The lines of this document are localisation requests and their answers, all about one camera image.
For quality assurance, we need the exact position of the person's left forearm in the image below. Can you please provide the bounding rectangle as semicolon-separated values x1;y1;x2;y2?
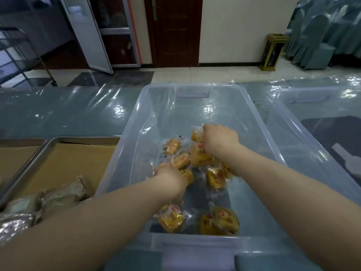
0;173;184;271

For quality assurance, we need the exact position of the brown paper tray liner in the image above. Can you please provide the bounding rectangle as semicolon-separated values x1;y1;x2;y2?
0;146;41;184
12;142;118;201

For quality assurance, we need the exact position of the small packaged bread bun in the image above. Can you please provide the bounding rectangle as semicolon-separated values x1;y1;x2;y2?
191;125;207;143
179;167;195;185

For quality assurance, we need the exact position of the pile of brown cake packets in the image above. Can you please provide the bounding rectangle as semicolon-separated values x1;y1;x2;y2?
0;175;94;246

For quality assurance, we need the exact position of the group of teal covered chairs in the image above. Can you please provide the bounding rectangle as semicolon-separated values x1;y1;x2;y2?
283;0;361;70

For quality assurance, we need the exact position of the black mat with white shape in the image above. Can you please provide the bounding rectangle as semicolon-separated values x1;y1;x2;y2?
300;115;361;187

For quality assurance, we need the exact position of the person's right hand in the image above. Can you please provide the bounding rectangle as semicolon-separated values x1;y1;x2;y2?
202;123;240;161

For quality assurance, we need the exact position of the pile of small bun packets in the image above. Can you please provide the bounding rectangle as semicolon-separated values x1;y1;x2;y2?
153;125;241;236

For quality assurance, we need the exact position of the person's right forearm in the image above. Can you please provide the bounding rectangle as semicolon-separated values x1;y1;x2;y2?
223;142;361;271

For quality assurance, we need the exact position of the person's left hand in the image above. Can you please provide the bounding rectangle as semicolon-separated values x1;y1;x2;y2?
153;163;188;201

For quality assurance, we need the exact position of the metal trolley cart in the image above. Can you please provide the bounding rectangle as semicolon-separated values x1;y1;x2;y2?
0;26;58;88

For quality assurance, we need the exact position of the plastic covered teal tablecloth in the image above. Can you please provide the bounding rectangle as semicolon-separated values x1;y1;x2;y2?
0;76;361;271

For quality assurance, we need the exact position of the white framed door leaf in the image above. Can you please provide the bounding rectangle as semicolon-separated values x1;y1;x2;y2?
59;0;114;75

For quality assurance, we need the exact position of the steel tray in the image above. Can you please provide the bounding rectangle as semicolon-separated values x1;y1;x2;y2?
0;136;121;212
0;138;47;195

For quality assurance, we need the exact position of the gold and black bin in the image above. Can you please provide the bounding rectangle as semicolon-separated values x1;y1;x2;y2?
259;33;290;72

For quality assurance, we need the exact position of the dark wooden door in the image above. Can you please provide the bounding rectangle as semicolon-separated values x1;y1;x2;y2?
144;0;203;68

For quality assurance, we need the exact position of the glass partition with metal frame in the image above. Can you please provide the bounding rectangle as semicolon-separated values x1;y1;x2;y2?
0;0;74;57

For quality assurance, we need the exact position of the aluminium framed glass door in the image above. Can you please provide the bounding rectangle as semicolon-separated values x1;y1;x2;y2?
89;0;141;68

